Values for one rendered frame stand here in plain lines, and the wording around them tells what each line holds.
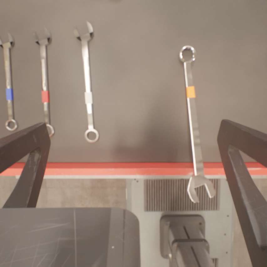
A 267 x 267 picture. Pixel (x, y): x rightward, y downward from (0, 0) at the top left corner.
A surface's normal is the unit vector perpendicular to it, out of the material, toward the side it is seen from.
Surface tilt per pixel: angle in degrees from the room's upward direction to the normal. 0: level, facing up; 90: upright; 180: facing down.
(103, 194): 0
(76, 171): 0
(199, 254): 90
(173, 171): 0
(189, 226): 90
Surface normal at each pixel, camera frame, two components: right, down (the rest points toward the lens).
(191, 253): -0.01, -0.99
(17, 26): 0.00, 0.11
